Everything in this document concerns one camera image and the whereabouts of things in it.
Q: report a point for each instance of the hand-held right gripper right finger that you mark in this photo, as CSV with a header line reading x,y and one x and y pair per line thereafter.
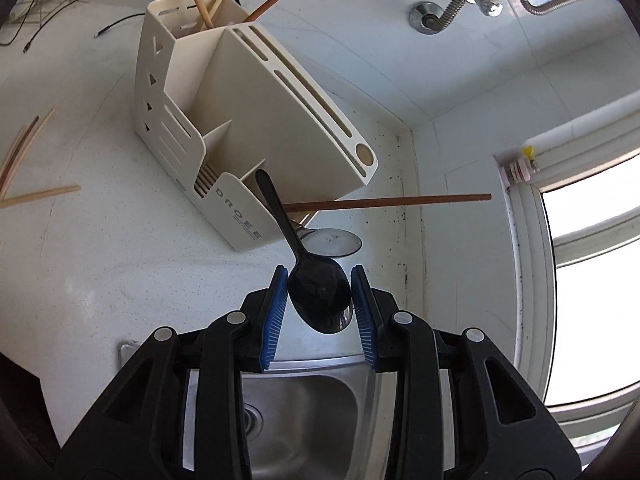
x,y
362,320

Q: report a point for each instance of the stainless steel sink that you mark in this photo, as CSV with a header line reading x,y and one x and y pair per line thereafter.
x,y
300,410

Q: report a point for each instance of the chrome pipe flange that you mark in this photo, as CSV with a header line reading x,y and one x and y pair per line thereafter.
x,y
424,17

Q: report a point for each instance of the white window frame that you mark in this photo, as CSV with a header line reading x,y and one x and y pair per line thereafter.
x,y
532,285

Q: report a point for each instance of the small bottle with yellow cap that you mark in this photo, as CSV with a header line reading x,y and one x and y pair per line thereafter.
x,y
520,167

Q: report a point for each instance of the cream plastic utensil holder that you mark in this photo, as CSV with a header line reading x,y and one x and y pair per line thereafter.
x,y
280,110

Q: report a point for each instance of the metal spoon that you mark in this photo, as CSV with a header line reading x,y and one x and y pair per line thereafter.
x,y
335,242

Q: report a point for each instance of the black spoon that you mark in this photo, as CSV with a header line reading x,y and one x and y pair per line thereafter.
x,y
320,295

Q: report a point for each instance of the metal angle valve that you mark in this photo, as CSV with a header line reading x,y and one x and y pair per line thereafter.
x,y
487,5

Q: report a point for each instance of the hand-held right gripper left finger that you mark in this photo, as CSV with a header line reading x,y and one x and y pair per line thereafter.
x,y
272,320

